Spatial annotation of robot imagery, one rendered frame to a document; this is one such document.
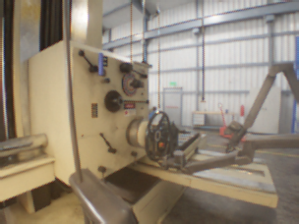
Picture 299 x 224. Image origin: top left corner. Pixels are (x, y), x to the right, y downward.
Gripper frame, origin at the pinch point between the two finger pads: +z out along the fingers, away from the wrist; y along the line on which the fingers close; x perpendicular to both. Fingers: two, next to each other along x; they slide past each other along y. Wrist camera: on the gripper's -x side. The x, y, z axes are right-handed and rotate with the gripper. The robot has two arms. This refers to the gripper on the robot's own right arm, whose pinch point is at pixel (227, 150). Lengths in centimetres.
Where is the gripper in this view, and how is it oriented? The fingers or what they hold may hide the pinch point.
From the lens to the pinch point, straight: 124.5
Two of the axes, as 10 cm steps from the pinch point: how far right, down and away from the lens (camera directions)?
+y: -5.6, 0.7, -8.3
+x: 7.2, 5.4, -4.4
